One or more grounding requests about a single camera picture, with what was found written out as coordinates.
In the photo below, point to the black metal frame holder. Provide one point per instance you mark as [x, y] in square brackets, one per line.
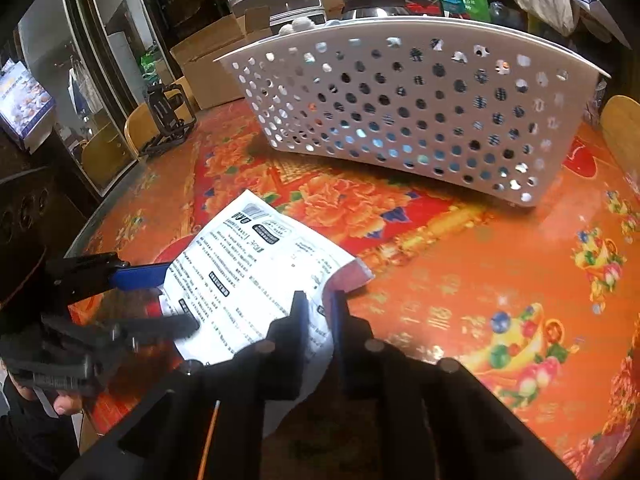
[163, 101]

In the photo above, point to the white printed paper sheet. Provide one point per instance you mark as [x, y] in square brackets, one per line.
[240, 273]

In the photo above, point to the blue white product box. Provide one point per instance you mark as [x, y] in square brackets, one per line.
[27, 109]

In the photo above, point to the white blue paper bag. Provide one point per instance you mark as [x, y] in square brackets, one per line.
[595, 17]

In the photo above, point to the wooden chair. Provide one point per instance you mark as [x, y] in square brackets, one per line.
[139, 126]
[620, 125]

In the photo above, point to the white perforated plastic basket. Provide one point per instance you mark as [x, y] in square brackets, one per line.
[472, 104]

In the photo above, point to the person left hand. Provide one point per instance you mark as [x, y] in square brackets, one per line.
[64, 404]

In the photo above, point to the wooden chair left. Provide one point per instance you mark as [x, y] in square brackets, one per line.
[139, 126]

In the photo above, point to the wooden chair right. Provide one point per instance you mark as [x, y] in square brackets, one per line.
[620, 125]

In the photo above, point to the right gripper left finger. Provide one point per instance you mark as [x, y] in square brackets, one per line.
[285, 363]

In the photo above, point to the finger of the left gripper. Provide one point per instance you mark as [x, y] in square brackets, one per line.
[142, 332]
[124, 276]

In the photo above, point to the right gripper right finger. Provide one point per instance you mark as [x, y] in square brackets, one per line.
[350, 334]

